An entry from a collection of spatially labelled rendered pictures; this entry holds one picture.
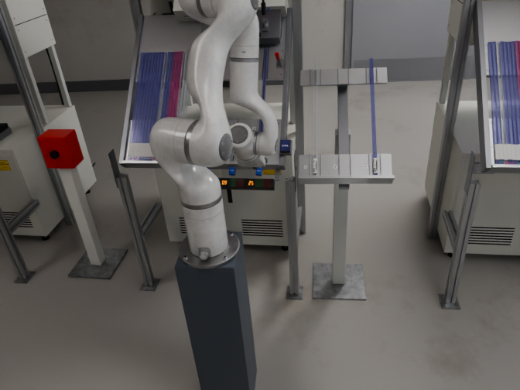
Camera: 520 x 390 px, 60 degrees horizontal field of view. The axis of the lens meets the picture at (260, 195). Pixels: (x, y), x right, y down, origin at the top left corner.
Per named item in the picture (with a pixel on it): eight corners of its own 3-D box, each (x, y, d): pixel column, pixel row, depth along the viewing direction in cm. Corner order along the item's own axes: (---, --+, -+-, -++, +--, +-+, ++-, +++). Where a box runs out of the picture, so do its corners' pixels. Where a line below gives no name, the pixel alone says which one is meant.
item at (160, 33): (285, 83, 194) (283, 78, 189) (139, 87, 205) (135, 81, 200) (288, 15, 202) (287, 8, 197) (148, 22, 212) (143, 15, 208)
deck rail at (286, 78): (285, 169, 186) (283, 165, 180) (280, 169, 186) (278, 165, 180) (292, 15, 202) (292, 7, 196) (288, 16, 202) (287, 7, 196)
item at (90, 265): (110, 279, 238) (66, 144, 197) (67, 277, 242) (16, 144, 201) (128, 251, 258) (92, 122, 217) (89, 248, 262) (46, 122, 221)
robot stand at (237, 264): (252, 411, 169) (234, 268, 132) (204, 408, 171) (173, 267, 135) (257, 370, 184) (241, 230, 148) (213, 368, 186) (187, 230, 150)
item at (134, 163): (280, 169, 186) (278, 165, 179) (129, 168, 197) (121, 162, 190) (280, 167, 186) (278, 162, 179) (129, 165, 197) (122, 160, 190)
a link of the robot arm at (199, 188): (208, 213, 124) (196, 132, 112) (154, 200, 132) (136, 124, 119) (229, 191, 133) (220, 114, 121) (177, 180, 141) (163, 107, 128)
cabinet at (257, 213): (295, 255, 244) (292, 152, 211) (171, 250, 255) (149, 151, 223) (303, 192, 298) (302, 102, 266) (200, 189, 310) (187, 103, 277)
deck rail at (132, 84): (129, 168, 197) (122, 163, 191) (124, 168, 197) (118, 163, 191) (148, 22, 213) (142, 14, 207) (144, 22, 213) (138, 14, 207)
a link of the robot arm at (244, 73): (283, 58, 141) (278, 152, 152) (233, 56, 144) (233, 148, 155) (278, 59, 133) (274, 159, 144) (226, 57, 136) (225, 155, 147)
